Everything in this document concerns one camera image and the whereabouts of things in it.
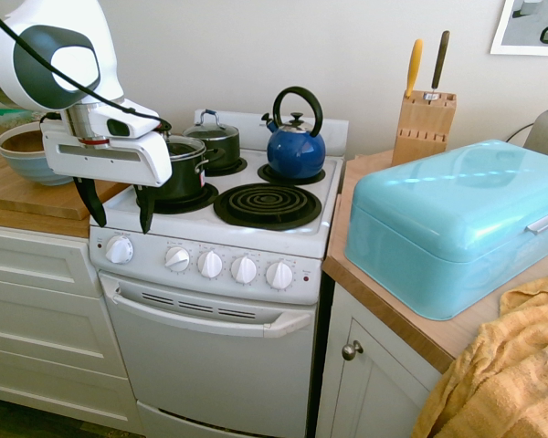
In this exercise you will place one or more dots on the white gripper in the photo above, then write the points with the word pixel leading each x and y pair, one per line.
pixel 119 159

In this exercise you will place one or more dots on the white burner knob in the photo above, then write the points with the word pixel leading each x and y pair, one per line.
pixel 279 275
pixel 210 264
pixel 243 269
pixel 177 259

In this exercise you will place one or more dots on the white electric stove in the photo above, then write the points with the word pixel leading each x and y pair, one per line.
pixel 274 237

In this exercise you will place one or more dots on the white stove bottom drawer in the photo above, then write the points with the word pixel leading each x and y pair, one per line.
pixel 164 422

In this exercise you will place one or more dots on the large white oven knob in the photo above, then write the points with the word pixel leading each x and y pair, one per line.
pixel 119 250

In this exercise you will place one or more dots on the wooden cutting board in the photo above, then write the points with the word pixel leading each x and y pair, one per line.
pixel 32 196

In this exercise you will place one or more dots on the light blue bowl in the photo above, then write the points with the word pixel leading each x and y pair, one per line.
pixel 27 169

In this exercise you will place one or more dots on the cream bowl brown interior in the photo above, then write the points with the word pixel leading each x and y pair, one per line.
pixel 20 142

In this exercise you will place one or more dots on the small black coil burner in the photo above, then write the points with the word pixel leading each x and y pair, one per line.
pixel 267 175
pixel 237 168

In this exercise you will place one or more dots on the white drawer cabinet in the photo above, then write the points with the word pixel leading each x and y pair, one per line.
pixel 41 319

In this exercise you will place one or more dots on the large bare coil burner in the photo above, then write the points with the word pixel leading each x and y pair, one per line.
pixel 267 206

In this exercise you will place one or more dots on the white oven door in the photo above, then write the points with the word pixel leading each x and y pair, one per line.
pixel 219 369

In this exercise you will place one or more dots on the metal cabinet knob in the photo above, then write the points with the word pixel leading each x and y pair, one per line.
pixel 350 351

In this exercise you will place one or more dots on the wooden knife block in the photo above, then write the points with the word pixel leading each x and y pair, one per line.
pixel 422 132

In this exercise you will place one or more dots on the white door cabinet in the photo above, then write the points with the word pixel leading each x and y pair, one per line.
pixel 374 397

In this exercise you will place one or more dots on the turquoise metal bread box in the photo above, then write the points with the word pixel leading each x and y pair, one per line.
pixel 438 219

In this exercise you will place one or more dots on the yellow terry towel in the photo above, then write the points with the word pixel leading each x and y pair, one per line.
pixel 507 374

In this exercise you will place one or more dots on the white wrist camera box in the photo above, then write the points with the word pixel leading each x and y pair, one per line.
pixel 128 123

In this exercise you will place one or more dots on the grey wall picture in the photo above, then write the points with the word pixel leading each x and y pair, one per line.
pixel 530 27

